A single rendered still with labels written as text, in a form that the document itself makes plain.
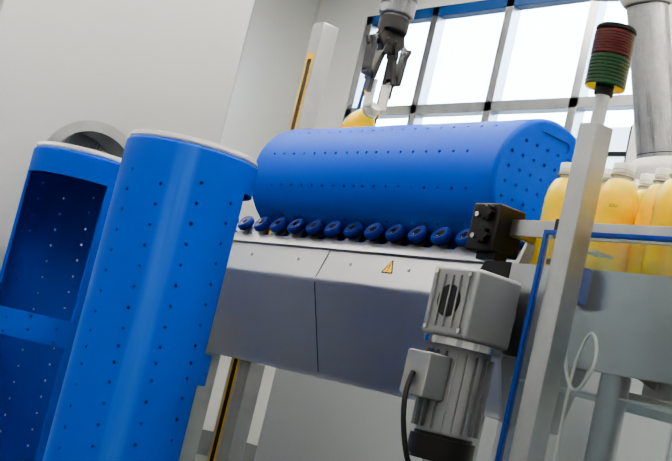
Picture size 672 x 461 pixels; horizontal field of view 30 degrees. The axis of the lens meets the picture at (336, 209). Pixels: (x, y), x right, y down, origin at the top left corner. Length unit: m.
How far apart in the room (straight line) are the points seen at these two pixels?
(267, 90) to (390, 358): 5.82
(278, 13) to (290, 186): 5.48
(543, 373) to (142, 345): 0.92
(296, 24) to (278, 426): 3.62
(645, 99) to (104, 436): 1.49
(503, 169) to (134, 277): 0.76
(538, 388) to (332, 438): 3.45
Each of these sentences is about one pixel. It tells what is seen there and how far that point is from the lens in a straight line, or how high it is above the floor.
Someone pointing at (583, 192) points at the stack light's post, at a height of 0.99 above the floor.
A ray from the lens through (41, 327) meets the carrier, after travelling 3.08.
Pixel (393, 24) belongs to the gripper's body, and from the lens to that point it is 3.07.
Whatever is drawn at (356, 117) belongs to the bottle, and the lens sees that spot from 3.05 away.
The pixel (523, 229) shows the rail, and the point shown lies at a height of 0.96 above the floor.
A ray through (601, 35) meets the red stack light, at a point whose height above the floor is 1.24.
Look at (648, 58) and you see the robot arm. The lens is 3.11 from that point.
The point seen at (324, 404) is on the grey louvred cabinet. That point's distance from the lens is 5.39.
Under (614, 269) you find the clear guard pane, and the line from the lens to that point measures 2.00.
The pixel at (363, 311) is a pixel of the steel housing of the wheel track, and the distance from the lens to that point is 2.67.
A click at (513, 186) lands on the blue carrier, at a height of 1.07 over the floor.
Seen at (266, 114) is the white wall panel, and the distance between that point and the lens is 8.32.
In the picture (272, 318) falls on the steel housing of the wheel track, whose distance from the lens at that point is 2.97.
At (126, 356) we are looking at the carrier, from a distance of 2.52.
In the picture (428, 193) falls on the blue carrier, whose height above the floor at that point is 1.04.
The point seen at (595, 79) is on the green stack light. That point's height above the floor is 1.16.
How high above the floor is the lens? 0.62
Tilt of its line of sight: 8 degrees up
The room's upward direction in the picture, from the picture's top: 13 degrees clockwise
